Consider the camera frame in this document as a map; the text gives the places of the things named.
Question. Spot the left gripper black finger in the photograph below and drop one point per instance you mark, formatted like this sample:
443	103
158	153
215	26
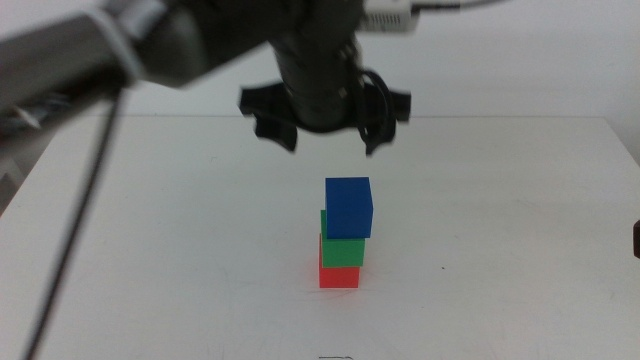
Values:
277	135
377	137

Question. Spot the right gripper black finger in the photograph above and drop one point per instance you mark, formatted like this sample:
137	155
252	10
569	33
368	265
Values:
637	239

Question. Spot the blue cube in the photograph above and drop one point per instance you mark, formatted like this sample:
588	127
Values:
350	207

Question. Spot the green cube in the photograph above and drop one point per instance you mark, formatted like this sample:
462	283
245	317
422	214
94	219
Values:
342	251

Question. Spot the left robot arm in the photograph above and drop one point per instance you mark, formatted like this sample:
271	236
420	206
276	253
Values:
100	55

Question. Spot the red cube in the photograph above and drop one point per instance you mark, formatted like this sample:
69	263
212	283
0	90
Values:
339	277

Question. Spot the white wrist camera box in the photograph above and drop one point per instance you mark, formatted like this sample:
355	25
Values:
390	17

